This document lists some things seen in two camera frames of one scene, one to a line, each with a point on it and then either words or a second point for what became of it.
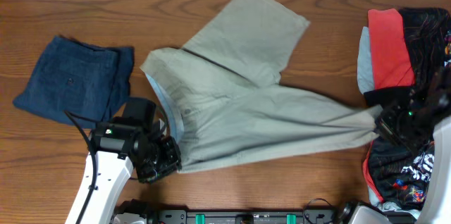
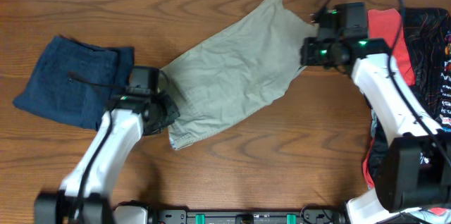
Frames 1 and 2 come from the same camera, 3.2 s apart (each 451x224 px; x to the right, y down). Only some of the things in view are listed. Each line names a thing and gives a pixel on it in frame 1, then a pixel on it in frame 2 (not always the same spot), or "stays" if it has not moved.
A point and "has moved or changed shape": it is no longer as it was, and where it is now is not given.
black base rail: (180, 215) stays
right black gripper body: (409, 128) → (318, 53)
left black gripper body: (158, 157) → (165, 111)
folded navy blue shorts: (87, 81) stays
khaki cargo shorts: (221, 96) has moved or changed shape
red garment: (389, 64) stays
